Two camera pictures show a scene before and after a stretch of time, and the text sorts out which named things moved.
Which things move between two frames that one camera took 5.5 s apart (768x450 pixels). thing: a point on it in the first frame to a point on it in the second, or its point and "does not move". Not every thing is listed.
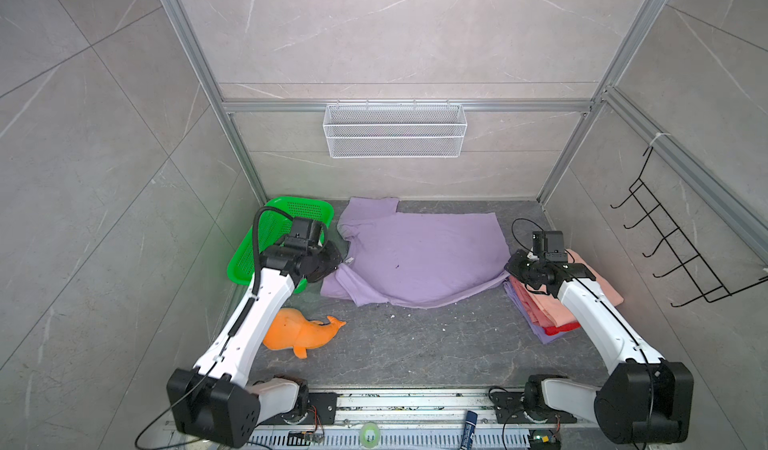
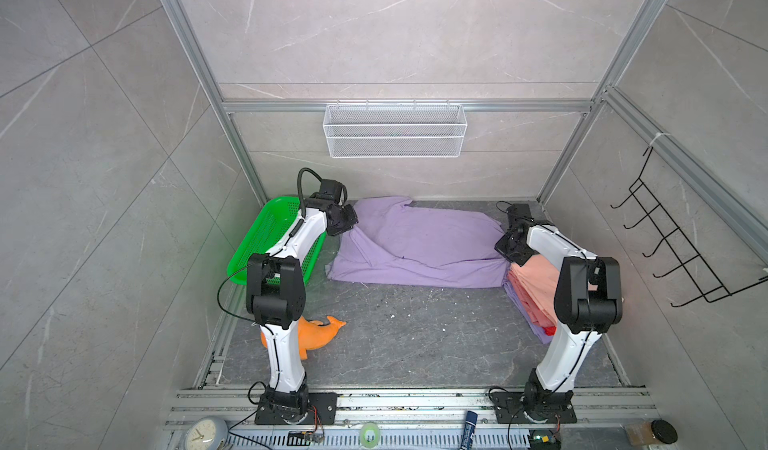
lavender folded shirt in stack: x=539 y=329 does not move
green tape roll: x=365 y=428 does not move
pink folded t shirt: x=549 y=311 does not move
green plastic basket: x=275 y=226 does not move
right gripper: x=513 y=266 to x=501 y=247
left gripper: x=334 y=260 to x=352 y=218
